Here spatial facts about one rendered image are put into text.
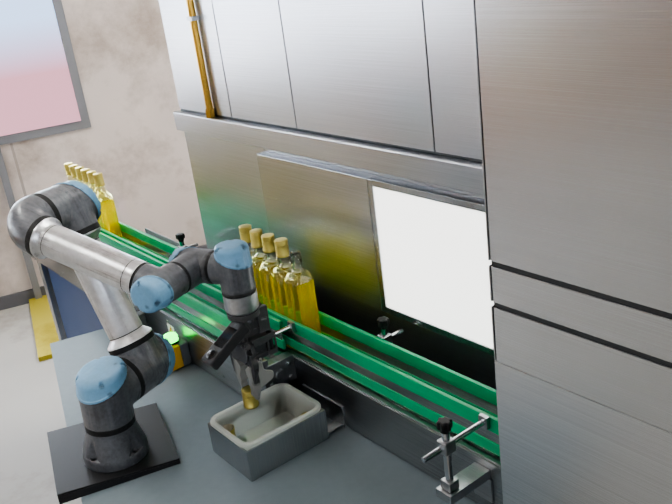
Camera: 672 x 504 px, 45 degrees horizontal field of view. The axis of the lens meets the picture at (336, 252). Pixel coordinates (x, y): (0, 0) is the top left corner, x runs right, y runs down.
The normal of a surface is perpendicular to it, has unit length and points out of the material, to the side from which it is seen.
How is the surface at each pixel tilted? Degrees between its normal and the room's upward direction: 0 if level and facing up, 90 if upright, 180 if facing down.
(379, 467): 0
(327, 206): 90
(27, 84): 90
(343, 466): 0
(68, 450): 3
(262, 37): 90
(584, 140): 90
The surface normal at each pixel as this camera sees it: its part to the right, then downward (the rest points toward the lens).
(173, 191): 0.39, 0.29
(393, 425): -0.77, 0.32
